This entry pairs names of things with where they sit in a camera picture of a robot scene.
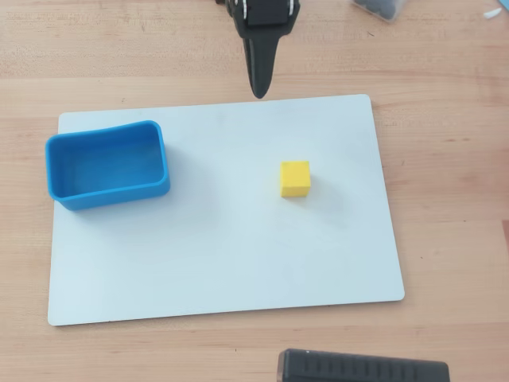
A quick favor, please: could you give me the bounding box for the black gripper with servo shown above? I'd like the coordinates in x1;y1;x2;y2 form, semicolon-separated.
216;0;302;99

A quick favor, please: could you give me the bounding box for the yellow cube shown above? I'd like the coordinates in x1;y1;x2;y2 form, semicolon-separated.
280;160;311;199

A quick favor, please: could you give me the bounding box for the white rectangular board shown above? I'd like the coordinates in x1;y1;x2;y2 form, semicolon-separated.
47;93;406;327

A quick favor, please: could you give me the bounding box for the blue rectangular bin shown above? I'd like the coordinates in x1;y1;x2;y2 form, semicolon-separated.
44;119;172;212

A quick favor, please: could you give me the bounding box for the clear container with black parts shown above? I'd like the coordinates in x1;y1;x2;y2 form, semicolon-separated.
350;0;406;23

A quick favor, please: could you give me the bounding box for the black ribbed device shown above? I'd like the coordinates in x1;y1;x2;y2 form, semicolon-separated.
277;348;451;382

